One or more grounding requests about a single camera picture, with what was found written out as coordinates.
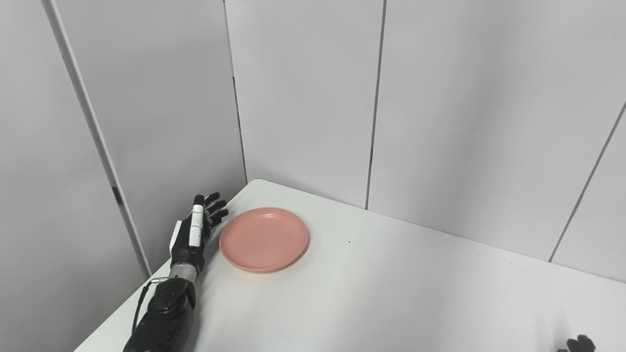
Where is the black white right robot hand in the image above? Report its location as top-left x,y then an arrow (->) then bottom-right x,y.
558,334 -> 596,352

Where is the pink plate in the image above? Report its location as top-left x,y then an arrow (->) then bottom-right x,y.
219,207 -> 310,273

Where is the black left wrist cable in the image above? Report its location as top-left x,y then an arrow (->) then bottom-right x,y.
131,277 -> 169,338

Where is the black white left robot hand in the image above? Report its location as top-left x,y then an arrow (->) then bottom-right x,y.
169,192 -> 229,272

